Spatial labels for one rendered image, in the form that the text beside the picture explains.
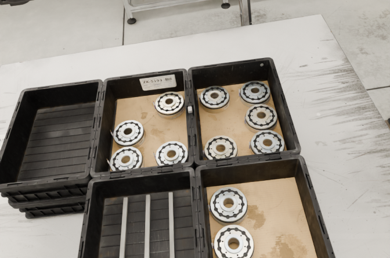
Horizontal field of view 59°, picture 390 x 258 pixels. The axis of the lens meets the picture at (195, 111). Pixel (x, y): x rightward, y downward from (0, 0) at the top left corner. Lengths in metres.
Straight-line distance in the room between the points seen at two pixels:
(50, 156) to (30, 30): 2.36
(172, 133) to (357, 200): 0.62
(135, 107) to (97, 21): 2.10
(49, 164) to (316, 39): 1.22
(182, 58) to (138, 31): 1.46
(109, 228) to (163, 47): 0.94
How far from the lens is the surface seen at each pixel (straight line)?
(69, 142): 1.27
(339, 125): 1.37
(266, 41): 1.67
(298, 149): 1.01
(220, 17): 3.04
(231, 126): 1.16
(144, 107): 1.27
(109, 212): 1.08
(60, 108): 1.40
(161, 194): 1.06
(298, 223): 1.02
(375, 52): 2.81
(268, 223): 1.01
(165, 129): 1.19
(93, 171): 1.04
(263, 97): 1.21
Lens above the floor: 1.76
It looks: 50 degrees down
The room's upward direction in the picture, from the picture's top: 10 degrees counter-clockwise
